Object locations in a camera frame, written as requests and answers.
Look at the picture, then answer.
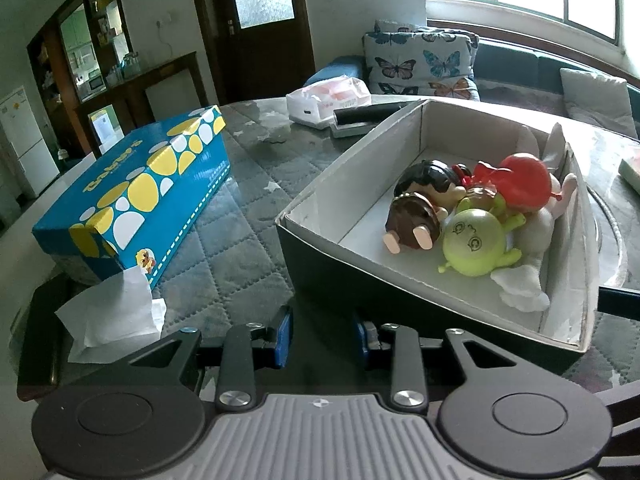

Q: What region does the white flat box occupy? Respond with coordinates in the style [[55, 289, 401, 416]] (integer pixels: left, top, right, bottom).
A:
[[329, 119, 382, 140]]

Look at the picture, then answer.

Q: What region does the brown-haired toy figure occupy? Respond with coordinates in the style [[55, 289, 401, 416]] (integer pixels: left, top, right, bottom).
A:
[[383, 192, 444, 254]]

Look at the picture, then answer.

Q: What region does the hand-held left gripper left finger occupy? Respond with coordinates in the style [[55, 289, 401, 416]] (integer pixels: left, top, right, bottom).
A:
[[127, 305, 293, 413]]

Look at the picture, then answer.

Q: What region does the dark wooden door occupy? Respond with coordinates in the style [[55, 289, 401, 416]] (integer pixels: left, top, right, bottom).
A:
[[187, 0, 319, 107]]

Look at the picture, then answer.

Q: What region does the dark-haired toy figure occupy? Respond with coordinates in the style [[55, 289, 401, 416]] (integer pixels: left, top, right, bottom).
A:
[[393, 159, 469, 209]]

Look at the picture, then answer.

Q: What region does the dark wooden cabinet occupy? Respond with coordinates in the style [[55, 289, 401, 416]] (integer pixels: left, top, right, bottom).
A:
[[26, 0, 212, 162]]

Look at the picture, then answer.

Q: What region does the red toy figure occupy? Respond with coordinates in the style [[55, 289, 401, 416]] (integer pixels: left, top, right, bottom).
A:
[[474, 152, 554, 212]]

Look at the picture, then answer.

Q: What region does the white plush toy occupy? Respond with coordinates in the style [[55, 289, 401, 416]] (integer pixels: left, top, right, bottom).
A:
[[491, 122, 582, 313]]

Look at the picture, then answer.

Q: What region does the white pink tissue pack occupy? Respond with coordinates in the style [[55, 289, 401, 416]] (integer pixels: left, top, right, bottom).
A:
[[286, 74, 372, 129], [618, 156, 640, 187]]

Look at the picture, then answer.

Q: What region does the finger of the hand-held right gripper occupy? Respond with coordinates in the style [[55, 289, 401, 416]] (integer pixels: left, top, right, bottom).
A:
[[597, 285, 640, 318]]

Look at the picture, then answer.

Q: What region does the black cylinder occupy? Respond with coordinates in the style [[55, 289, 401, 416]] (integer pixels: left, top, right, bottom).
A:
[[333, 100, 417, 126]]

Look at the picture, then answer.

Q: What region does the white cushion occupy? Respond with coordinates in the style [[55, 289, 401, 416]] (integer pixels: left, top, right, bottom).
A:
[[559, 67, 632, 129]]

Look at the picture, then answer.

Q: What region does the blue dotted tissue box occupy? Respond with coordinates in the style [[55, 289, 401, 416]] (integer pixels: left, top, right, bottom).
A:
[[32, 105, 232, 289]]

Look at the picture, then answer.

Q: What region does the butterfly print pillow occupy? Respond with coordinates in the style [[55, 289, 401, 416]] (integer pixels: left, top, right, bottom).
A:
[[362, 19, 482, 102]]

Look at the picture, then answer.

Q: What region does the blue sofa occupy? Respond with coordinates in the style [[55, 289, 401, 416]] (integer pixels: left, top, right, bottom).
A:
[[302, 35, 640, 137]]

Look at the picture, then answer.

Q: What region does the glass turntable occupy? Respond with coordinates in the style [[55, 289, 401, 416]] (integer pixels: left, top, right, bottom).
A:
[[582, 180, 632, 293]]

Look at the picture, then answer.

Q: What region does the white refrigerator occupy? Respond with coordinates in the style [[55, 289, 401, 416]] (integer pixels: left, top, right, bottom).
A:
[[0, 85, 59, 199]]

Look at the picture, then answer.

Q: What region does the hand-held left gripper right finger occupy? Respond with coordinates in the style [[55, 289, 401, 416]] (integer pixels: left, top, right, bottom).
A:
[[352, 312, 523, 413]]

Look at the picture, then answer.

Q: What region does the green one-eyed monster toy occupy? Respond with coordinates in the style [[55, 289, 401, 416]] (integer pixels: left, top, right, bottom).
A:
[[438, 195, 527, 279]]

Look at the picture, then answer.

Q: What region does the white paper tissue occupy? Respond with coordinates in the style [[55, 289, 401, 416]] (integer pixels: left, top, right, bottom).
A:
[[54, 267, 167, 364]]

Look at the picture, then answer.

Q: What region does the grey cardboard box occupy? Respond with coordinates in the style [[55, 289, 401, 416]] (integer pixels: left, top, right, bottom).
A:
[[275, 98, 602, 376]]

